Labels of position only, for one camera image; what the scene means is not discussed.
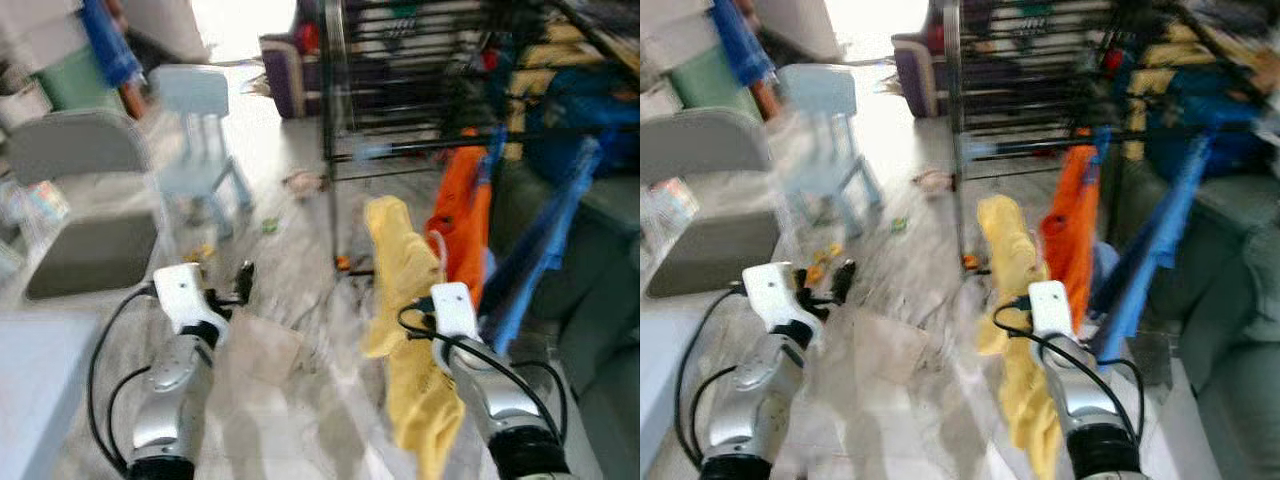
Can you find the blue hanging cloth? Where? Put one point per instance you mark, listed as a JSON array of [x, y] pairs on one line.
[[742, 38], [108, 40]]

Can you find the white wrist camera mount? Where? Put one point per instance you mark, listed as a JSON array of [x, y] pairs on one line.
[[455, 312], [185, 295], [1051, 308], [777, 295]]

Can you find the light blue child chair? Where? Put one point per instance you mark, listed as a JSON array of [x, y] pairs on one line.
[[195, 90], [820, 88]]

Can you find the purple armchair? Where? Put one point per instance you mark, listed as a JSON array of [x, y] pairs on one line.
[[290, 80], [918, 78]]

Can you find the yellow shirt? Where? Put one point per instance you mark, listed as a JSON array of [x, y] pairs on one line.
[[405, 270], [1010, 270]]

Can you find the orange yellow floor toy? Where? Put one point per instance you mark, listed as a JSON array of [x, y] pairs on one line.
[[202, 253], [820, 266]]

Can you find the yellow striped blanket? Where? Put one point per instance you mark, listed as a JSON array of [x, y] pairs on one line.
[[545, 60], [1155, 60]]

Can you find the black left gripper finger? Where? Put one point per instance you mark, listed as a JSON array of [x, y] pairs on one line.
[[842, 280], [244, 282]]

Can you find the blue shirt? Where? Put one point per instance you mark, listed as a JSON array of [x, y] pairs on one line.
[[540, 260], [1150, 250]]

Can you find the green leather sofa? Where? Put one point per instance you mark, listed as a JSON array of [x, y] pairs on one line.
[[590, 330], [1210, 330]]

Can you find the small beige plush toy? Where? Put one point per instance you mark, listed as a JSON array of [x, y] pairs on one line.
[[930, 180], [300, 181]]

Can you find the dark blue bag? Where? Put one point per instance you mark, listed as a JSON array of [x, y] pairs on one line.
[[1200, 115], [590, 120]]

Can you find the colourful plastic packet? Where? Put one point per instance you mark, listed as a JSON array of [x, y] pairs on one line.
[[35, 208], [668, 206]]

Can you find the grey folding chair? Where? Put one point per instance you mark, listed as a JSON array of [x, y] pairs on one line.
[[700, 145], [75, 145]]

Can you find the orange shirt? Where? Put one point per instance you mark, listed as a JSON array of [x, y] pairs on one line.
[[1070, 230], [460, 220]]

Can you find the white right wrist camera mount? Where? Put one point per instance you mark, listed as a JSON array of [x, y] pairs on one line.
[[1051, 308], [455, 312]]

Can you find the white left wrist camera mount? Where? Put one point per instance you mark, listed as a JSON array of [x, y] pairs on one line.
[[185, 295], [777, 295]]

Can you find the black metal drying rack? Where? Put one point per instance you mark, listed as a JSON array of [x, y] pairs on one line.
[[1020, 80], [400, 80]]

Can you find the green storage bin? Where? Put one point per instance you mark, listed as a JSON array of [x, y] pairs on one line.
[[80, 82], [705, 80]]

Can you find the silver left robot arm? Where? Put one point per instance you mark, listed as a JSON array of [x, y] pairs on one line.
[[760, 400], [175, 400]]

